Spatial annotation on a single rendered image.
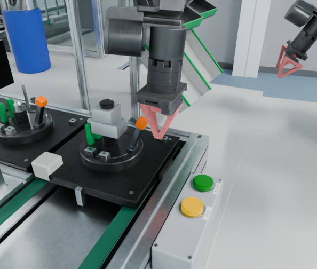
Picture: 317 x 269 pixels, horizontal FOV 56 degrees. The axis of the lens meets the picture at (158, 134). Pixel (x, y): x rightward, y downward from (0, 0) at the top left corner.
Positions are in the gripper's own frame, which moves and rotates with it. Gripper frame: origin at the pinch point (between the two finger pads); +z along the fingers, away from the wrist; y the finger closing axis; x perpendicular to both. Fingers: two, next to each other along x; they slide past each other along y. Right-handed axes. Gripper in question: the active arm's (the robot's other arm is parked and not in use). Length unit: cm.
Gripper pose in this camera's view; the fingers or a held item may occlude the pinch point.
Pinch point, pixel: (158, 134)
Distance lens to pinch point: 56.4
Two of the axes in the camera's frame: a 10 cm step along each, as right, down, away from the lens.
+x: 9.4, 2.3, -2.5
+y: -3.2, 4.3, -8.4
